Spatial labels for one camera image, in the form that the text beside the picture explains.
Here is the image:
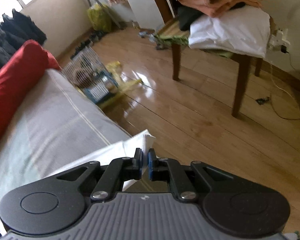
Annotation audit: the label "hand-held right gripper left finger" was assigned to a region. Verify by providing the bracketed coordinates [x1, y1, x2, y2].
[44, 148, 143, 200]

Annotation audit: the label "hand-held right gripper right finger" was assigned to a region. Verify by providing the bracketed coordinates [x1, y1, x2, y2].
[148, 148, 243, 202]

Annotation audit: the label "bed with green blanket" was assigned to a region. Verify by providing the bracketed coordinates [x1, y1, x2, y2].
[0, 69, 133, 230]

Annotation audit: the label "yellow crumpled bag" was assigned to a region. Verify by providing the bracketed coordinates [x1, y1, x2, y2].
[106, 60, 123, 75]

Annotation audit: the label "wooden chair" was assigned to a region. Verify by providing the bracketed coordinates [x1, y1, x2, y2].
[150, 0, 277, 118]

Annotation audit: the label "green patterned chair cushion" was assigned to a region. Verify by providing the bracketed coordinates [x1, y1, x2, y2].
[154, 34, 237, 59]

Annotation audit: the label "crumpled paper scraps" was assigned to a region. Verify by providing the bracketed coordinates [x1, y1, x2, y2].
[137, 29, 165, 50]

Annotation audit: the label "row of dark shoes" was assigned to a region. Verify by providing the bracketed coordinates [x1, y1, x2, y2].
[71, 31, 107, 58]

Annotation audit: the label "yellow-green plastic bag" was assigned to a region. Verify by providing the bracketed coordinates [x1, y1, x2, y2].
[87, 4, 113, 33]

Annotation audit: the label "red duvet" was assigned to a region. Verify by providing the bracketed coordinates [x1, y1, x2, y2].
[0, 39, 62, 155]

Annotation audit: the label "white folded cloth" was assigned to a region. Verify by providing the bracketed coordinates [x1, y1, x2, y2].
[188, 5, 270, 58]

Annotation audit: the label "orange folded cloth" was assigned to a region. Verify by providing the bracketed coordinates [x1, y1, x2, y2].
[177, 0, 264, 18]

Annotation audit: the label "white power strip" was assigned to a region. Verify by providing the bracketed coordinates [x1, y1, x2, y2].
[270, 27, 289, 53]

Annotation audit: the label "plain dark jacket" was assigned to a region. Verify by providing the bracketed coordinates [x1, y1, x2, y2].
[1, 9, 47, 47]

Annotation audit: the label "dark jacket with badge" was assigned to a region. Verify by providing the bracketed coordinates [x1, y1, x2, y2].
[0, 27, 18, 70]

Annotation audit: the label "wire pet cage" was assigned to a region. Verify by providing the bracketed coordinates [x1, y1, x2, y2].
[62, 46, 119, 104]

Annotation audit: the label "white cable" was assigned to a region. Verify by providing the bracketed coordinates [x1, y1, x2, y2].
[267, 52, 300, 120]

